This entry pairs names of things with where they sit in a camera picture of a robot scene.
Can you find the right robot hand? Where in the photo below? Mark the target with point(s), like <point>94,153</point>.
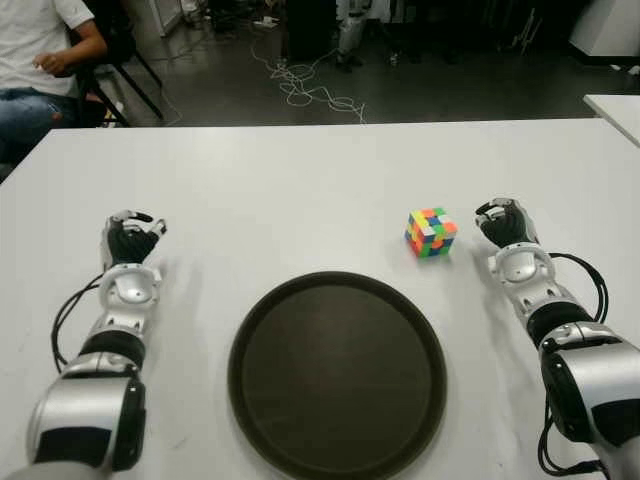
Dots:
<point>507,225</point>

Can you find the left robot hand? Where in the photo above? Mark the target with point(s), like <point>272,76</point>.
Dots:
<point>131,244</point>

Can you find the multicoloured Rubik's cube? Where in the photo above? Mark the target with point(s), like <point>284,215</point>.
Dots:
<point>432,235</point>

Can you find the right robot arm silver black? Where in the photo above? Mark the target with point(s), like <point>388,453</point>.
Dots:
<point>585,380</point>

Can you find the left robot arm silver black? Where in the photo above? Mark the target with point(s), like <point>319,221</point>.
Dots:
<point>95,400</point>

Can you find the round dark brown plate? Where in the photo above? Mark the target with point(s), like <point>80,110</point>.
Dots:
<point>337,380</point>

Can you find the white neighbouring table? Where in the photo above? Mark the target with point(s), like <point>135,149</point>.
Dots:
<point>617,112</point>

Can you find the black metal chair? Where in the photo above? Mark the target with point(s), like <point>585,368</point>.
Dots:
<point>120,50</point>

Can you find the white cabinet with dark base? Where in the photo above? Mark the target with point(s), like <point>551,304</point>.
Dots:
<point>607,27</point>

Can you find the seated person in white shirt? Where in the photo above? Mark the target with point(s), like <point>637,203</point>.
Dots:
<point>30,45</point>

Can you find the white cabinet with metal edge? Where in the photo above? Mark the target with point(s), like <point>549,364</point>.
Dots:
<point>157,15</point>

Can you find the silver humanoid robot legs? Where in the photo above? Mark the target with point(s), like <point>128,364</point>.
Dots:
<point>348,35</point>

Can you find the tall black box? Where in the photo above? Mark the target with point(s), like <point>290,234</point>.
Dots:
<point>311,30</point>

